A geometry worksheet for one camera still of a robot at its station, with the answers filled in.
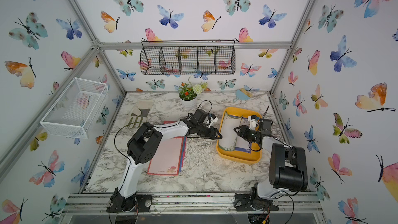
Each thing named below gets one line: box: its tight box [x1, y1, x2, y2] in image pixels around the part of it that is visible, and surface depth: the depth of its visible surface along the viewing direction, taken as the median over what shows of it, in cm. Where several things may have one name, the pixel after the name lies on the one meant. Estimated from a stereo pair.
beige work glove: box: [128, 99, 154, 129], surface depth 110 cm
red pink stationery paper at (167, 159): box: [147, 136, 184, 176], surface depth 86 cm
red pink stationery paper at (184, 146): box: [181, 136, 188, 167], surface depth 93 cm
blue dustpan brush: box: [233, 87, 253, 102], surface depth 121 cm
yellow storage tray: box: [216, 106, 263, 165], surface depth 92 cm
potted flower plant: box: [178, 75, 208, 108], surface depth 103 cm
